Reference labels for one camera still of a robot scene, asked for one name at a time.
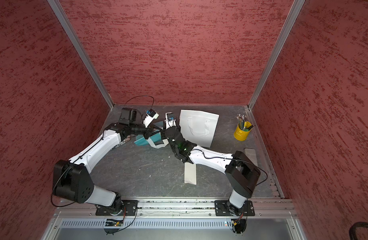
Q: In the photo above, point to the teal gift bag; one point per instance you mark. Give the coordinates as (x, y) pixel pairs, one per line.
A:
(154, 141)

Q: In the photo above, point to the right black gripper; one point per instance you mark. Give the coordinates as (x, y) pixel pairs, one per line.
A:
(163, 134)

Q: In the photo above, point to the perforated cable tray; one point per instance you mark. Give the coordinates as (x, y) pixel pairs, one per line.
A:
(207, 224)

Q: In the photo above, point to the paper receipt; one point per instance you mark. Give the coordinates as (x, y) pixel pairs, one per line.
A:
(190, 175)

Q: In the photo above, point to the flag patterned flat object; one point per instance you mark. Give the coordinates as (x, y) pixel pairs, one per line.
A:
(127, 139)

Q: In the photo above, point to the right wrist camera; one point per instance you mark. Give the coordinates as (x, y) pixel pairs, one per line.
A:
(170, 120)

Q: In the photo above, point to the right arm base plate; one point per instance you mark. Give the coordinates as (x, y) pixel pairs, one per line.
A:
(225, 208)

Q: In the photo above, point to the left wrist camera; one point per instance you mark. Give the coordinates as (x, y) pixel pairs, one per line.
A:
(150, 116)

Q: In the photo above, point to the grey sharpening stone block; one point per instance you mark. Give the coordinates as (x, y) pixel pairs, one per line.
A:
(251, 154)

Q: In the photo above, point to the white gift bag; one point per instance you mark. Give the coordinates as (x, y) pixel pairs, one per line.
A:
(198, 127)

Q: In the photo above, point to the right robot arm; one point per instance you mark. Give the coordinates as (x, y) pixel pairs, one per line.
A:
(242, 174)

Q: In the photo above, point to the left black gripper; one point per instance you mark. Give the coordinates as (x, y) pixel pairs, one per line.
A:
(150, 131)

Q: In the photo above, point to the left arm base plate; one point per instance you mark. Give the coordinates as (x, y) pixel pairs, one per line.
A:
(118, 208)

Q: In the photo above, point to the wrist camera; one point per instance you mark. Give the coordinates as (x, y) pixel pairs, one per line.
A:
(150, 116)
(170, 120)

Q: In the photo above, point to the yellow pencil bucket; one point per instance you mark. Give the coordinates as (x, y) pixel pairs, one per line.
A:
(243, 128)

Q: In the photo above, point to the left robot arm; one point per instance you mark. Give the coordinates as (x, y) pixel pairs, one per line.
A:
(72, 180)

